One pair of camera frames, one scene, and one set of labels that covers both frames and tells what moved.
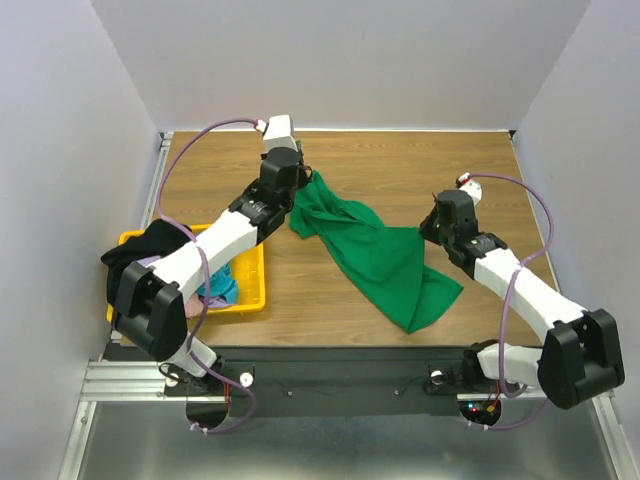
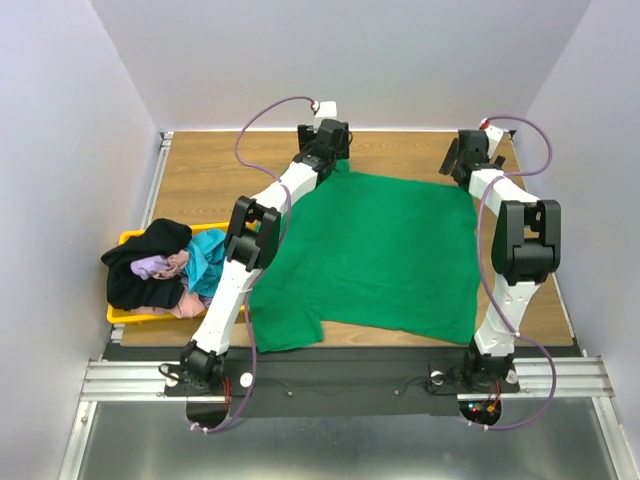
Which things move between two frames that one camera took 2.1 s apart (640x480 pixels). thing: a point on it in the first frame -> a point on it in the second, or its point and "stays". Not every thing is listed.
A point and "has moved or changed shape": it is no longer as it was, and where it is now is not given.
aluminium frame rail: [141, 382] stays
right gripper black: [430, 228] -> [451, 157]
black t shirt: [160, 237] stays
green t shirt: [391, 260] has moved or changed shape
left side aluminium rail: [166, 141] stays
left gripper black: [304, 180] -> [307, 135]
